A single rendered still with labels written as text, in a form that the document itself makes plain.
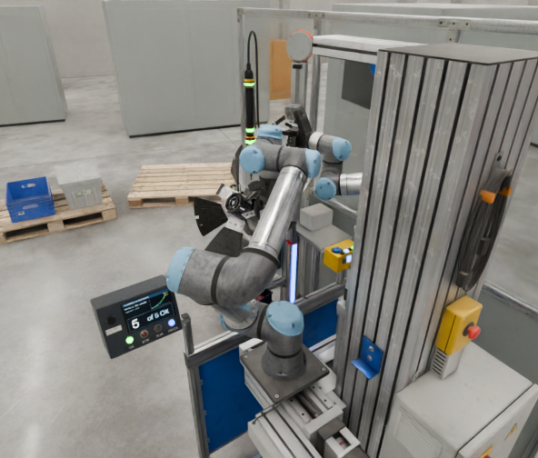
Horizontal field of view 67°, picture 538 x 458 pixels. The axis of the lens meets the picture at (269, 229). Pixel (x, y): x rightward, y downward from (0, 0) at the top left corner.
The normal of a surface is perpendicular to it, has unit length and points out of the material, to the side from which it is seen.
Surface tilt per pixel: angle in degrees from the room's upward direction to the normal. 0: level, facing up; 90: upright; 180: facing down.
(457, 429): 0
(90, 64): 90
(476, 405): 0
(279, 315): 7
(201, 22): 90
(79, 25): 90
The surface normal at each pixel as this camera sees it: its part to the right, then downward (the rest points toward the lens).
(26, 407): 0.00, -0.87
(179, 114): 0.37, 0.47
